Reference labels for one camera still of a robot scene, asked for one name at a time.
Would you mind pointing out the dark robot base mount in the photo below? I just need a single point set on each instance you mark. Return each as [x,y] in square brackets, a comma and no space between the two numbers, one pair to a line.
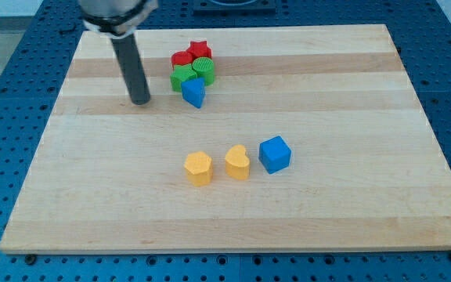
[204,7]

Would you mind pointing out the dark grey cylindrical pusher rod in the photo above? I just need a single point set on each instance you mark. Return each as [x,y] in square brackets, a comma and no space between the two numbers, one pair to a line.
[129,61]

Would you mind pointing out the blue triangle block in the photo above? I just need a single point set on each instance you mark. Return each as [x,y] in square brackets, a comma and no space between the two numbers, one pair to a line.
[193,91]

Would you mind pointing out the yellow heart block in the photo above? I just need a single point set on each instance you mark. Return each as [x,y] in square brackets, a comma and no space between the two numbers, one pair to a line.
[237,163]

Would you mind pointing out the green cylinder block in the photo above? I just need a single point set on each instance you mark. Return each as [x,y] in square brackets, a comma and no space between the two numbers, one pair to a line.
[205,68]

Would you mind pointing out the red cylinder block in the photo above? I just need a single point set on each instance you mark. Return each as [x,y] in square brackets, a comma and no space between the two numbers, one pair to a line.
[181,58]

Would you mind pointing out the yellow hexagon block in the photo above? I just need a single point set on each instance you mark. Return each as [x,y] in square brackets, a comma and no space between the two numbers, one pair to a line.
[199,168]

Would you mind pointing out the wooden board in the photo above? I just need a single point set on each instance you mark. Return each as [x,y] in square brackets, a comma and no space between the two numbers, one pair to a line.
[264,139]

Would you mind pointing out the blue cube block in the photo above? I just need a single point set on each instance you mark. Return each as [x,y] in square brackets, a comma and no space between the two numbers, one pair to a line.
[274,154]

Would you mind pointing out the red star block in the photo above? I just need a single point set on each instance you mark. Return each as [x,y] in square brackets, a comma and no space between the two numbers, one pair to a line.
[199,49]

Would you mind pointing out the green cube block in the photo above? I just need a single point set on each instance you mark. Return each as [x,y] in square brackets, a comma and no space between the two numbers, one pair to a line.
[180,74]

